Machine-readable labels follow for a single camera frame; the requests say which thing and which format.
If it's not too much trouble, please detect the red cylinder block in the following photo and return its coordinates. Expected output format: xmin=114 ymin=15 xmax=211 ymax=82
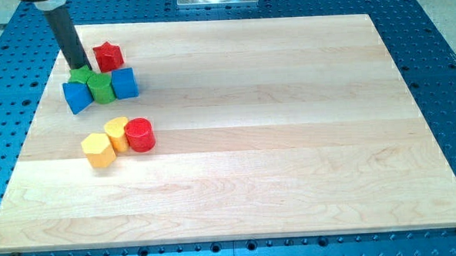
xmin=125 ymin=118 xmax=156 ymax=153

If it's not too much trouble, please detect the yellow heart block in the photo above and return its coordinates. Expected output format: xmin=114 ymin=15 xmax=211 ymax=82
xmin=104 ymin=116 xmax=129 ymax=153

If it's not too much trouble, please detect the blue perforated metal table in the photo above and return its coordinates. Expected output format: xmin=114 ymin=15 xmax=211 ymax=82
xmin=0 ymin=0 xmax=456 ymax=256

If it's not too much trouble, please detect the green cylinder block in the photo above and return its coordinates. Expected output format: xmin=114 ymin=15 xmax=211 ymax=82
xmin=86 ymin=73 xmax=116 ymax=104

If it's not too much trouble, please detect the red star block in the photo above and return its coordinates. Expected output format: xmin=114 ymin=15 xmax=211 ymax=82
xmin=92 ymin=42 xmax=124 ymax=72

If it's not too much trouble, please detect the blue cube block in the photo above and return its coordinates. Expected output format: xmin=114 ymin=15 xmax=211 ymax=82
xmin=111 ymin=67 xmax=139 ymax=99

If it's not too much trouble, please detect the blue triangle block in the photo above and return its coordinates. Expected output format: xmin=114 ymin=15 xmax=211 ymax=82
xmin=62 ymin=83 xmax=93 ymax=115

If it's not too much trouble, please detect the light wooden board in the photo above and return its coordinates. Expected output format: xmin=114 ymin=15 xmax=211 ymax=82
xmin=0 ymin=14 xmax=456 ymax=254

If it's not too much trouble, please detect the yellow hexagon block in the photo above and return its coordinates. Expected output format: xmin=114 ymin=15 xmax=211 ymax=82
xmin=81 ymin=133 xmax=117 ymax=168

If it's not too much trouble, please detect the green star block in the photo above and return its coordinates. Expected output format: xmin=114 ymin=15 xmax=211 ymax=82
xmin=68 ymin=65 xmax=95 ymax=84

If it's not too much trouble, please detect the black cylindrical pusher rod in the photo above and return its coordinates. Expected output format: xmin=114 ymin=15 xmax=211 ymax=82
xmin=19 ymin=0 xmax=91 ymax=69

